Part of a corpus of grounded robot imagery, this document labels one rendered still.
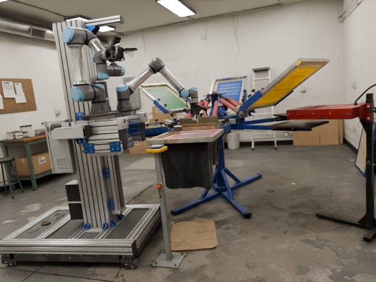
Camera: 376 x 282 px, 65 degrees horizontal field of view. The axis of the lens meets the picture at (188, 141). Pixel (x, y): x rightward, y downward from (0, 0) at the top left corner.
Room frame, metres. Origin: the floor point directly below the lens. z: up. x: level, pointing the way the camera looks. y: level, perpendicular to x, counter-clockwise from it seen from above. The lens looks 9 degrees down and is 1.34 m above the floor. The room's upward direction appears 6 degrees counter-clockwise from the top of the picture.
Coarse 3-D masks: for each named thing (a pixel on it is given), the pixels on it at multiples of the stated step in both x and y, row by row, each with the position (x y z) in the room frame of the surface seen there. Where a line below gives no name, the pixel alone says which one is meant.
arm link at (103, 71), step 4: (96, 64) 2.10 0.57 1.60; (100, 64) 2.09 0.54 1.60; (104, 64) 2.10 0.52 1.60; (96, 68) 2.11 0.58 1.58; (100, 68) 2.09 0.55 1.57; (104, 68) 2.10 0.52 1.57; (108, 68) 2.13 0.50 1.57; (112, 68) 2.16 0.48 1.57; (100, 72) 2.09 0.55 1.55; (104, 72) 2.10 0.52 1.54; (108, 72) 2.12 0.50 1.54; (112, 72) 2.15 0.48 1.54; (100, 76) 2.09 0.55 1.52; (104, 76) 2.10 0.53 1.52; (108, 76) 2.12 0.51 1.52
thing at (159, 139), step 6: (198, 126) 3.17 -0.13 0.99; (204, 126) 3.12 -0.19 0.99; (210, 126) 3.10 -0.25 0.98; (168, 132) 2.93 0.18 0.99; (174, 132) 3.06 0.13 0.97; (216, 132) 2.58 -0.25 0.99; (222, 132) 2.70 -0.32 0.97; (156, 138) 2.63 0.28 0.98; (162, 138) 2.76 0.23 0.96; (174, 138) 2.46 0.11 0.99; (180, 138) 2.42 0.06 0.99; (186, 138) 2.40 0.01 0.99; (192, 138) 2.38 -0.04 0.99; (198, 138) 2.37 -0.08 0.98; (204, 138) 2.35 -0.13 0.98; (210, 138) 2.33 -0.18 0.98; (216, 138) 2.45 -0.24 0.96
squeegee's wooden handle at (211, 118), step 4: (204, 116) 3.00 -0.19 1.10; (208, 116) 2.98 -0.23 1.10; (212, 116) 2.97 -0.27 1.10; (216, 116) 2.96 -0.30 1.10; (180, 120) 3.08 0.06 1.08; (184, 120) 3.07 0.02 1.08; (188, 120) 3.05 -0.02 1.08; (192, 120) 3.04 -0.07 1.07; (200, 120) 3.01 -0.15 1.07; (204, 120) 3.00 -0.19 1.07; (208, 120) 2.98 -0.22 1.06; (212, 120) 2.97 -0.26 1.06; (216, 120) 2.96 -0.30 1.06; (180, 124) 3.08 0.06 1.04
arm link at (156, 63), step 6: (156, 60) 2.88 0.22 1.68; (156, 66) 2.86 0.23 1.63; (162, 66) 2.86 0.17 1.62; (162, 72) 2.87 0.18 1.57; (168, 72) 2.87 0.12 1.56; (168, 78) 2.87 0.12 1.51; (174, 78) 2.88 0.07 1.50; (174, 84) 2.87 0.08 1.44; (180, 84) 2.88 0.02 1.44; (180, 90) 2.87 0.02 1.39; (186, 90) 2.86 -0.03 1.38; (186, 96) 2.86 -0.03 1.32
